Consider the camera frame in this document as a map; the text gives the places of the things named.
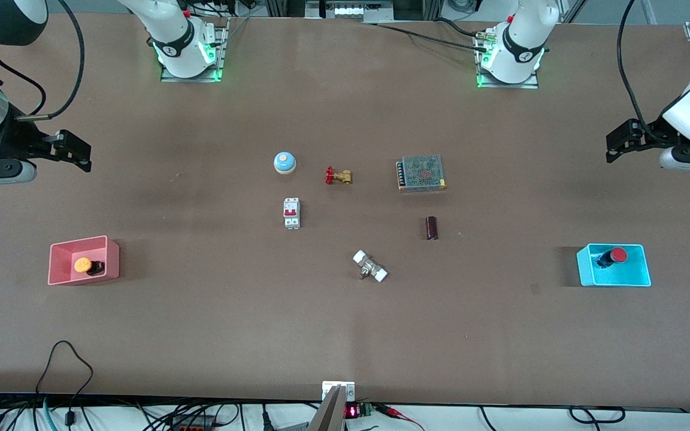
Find yellow push button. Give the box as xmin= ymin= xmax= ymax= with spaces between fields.
xmin=74 ymin=257 xmax=106 ymax=277

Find red push button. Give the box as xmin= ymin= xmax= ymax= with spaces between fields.
xmin=597 ymin=247 xmax=628 ymax=269

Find pink plastic box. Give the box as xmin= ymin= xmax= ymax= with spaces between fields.
xmin=48 ymin=235 xmax=120 ymax=286

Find blue plastic box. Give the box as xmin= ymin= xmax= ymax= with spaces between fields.
xmin=576 ymin=243 xmax=652 ymax=288

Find perforated metal power supply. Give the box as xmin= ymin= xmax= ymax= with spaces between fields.
xmin=396 ymin=154 xmax=447 ymax=192

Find white-capped metal valve fitting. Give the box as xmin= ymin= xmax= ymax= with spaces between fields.
xmin=352 ymin=250 xmax=389 ymax=283

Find white power strip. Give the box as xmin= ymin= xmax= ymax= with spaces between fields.
xmin=306 ymin=0 xmax=394 ymax=20

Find red alligator clip lead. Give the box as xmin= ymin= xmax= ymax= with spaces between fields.
xmin=378 ymin=404 xmax=426 ymax=431

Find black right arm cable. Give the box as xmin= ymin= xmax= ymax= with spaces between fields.
xmin=0 ymin=0 xmax=86 ymax=120

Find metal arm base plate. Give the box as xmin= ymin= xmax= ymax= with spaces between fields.
xmin=476 ymin=30 xmax=540 ymax=90
xmin=160 ymin=17 xmax=226 ymax=83

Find black cable across table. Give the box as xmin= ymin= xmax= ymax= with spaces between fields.
xmin=372 ymin=18 xmax=489 ymax=51

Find black looped cable with plug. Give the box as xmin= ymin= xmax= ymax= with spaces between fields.
xmin=35 ymin=340 xmax=95 ymax=431

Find teal cable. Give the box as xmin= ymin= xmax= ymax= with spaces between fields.
xmin=41 ymin=397 xmax=59 ymax=431

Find black coiled cable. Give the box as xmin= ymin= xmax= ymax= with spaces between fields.
xmin=568 ymin=405 xmax=627 ymax=426

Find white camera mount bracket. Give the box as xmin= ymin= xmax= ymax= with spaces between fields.
xmin=322 ymin=381 xmax=356 ymax=402

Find grey camera mount bar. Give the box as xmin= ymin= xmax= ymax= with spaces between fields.
xmin=308 ymin=385 xmax=347 ymax=431

